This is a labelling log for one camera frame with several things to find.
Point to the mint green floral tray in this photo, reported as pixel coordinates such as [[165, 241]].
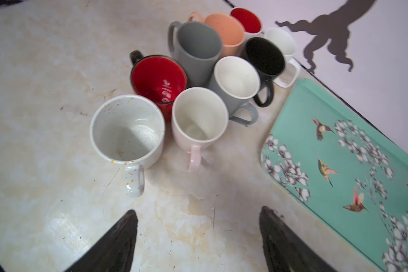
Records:
[[344, 171]]

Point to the black and white mug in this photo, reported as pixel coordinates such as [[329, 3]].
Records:
[[268, 61]]

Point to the peach and cream mug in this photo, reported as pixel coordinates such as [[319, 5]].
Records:
[[229, 29]]

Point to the dark grey mug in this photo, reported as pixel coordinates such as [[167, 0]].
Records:
[[196, 47]]

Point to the pale pink mug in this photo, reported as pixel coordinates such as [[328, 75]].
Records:
[[199, 118]]

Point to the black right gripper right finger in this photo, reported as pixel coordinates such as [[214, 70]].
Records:
[[284, 251]]

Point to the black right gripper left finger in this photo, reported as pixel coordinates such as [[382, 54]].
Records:
[[114, 252]]

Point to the white mug red inside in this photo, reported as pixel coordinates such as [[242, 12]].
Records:
[[250, 21]]

